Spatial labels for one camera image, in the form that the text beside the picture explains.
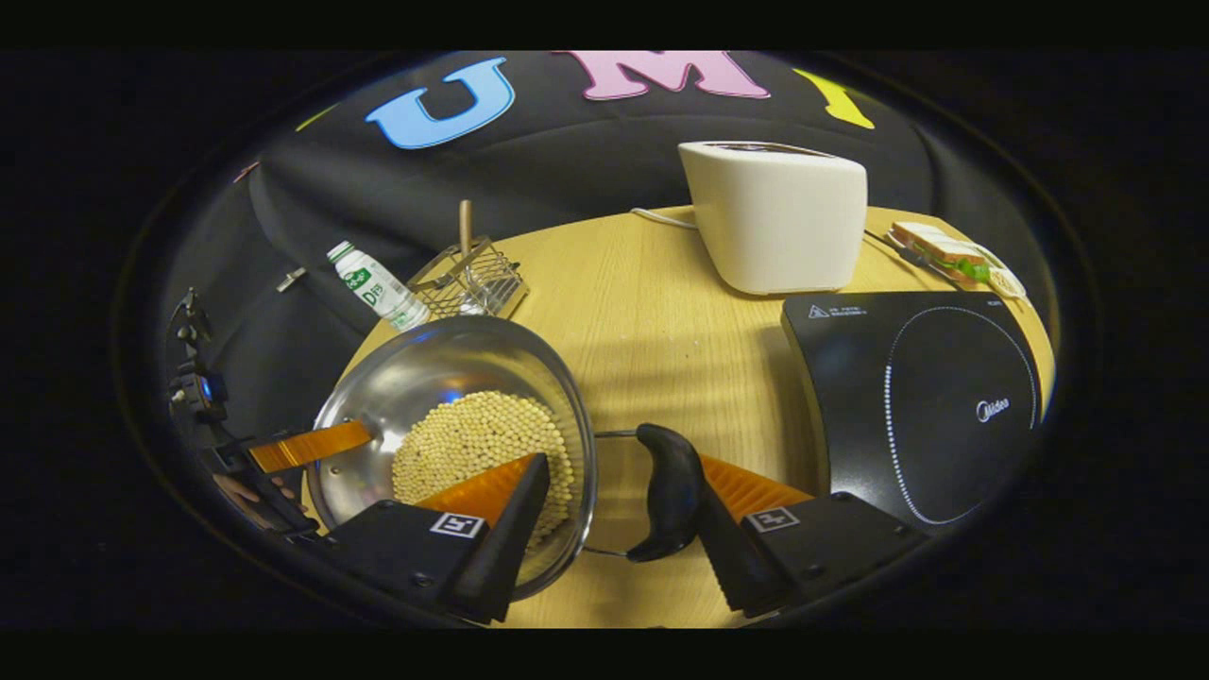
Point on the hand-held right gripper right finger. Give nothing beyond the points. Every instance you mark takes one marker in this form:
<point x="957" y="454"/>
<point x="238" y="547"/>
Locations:
<point x="732" y="562"/>

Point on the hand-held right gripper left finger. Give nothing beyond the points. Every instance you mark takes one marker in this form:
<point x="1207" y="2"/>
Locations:
<point x="505" y="548"/>

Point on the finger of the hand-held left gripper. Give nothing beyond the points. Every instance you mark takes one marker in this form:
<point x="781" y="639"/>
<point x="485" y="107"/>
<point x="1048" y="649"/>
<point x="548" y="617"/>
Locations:
<point x="312" y="446"/>

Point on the black induction cooktop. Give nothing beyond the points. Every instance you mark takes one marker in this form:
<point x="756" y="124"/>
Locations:
<point x="850" y="397"/>

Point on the pile of soybeans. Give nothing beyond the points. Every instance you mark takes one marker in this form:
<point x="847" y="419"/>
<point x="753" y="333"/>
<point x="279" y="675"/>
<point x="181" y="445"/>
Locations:
<point x="472" y="434"/>

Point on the white drink bottle green cap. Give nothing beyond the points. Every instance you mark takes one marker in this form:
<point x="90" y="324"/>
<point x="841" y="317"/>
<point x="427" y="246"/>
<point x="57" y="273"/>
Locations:
<point x="378" y="288"/>

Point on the white toaster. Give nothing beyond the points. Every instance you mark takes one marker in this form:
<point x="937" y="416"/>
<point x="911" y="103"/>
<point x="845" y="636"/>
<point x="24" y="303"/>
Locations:
<point x="774" y="222"/>

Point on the small dish of beans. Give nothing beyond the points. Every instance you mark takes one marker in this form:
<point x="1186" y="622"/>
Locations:
<point x="1007" y="283"/>

